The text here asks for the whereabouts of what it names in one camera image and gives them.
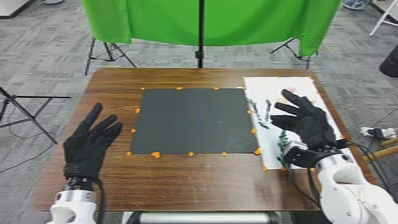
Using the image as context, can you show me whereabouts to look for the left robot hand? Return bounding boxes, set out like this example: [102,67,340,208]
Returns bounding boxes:
[60,102,124,181]

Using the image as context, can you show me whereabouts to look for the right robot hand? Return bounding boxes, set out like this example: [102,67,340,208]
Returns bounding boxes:
[268,88,347,151]

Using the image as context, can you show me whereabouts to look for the green sprig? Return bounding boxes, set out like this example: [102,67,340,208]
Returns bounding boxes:
[262,99,273,122]
[248,99,269,130]
[273,129,292,160]

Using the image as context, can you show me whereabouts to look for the white sheet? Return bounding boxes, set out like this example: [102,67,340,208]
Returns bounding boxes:
[241,76,347,171]

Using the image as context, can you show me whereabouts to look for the black tripod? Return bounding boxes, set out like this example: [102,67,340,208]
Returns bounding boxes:
[0,86,72,145]

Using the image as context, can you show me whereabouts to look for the dark mat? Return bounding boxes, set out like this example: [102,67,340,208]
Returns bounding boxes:
[127,87,260,156]

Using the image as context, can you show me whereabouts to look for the pale grey bar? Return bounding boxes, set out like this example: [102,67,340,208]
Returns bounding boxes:
[124,211,284,224]

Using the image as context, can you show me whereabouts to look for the black backdrop stand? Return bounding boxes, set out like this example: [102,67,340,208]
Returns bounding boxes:
[83,0,315,76]

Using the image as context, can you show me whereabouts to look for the white stand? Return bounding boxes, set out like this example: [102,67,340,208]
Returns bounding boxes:
[367,0,398,37]

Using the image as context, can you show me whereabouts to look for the blue and white vase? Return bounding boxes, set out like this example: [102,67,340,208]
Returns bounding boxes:
[340,0,372,11]

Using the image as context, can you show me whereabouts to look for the black cable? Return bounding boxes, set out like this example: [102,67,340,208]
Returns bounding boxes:
[342,139,394,194]

